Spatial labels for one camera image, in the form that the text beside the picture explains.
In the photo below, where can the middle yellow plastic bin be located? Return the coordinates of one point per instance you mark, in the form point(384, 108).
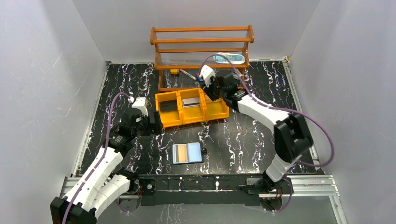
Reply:
point(194, 114)

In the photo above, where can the right yellow plastic bin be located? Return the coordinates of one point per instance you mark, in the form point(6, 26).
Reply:
point(215, 109)

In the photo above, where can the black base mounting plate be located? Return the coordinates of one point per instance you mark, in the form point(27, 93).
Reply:
point(245, 189)

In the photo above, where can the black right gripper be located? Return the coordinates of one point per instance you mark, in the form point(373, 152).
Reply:
point(208, 88)

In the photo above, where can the red white marker pen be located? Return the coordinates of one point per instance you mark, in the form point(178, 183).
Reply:
point(188, 74)

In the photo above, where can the black leather card holder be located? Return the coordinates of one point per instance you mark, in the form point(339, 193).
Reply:
point(195, 152)

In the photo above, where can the blue blister pack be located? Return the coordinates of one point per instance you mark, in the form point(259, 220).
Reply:
point(227, 58)

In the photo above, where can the left yellow plastic bin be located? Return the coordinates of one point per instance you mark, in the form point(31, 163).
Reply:
point(173, 118)

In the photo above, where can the yellow plastic bin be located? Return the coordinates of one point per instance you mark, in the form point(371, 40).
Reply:
point(194, 114)
point(215, 109)
point(173, 118)

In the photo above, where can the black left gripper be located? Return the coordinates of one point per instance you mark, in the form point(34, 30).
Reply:
point(156, 122)

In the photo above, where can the silver cards stack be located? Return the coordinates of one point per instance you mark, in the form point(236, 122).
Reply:
point(190, 102)

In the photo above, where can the orange wooden shelf rack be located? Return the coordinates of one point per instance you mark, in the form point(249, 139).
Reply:
point(187, 48)

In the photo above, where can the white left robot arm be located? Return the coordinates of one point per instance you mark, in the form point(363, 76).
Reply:
point(100, 185)

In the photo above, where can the aluminium frame rail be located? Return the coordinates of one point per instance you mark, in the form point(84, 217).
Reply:
point(311, 185)

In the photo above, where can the small yellow object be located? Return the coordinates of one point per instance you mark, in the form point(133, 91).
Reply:
point(174, 71)

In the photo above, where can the black cards stack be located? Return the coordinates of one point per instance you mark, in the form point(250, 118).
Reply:
point(168, 106)

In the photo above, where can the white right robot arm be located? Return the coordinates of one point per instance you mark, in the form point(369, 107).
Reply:
point(292, 137)

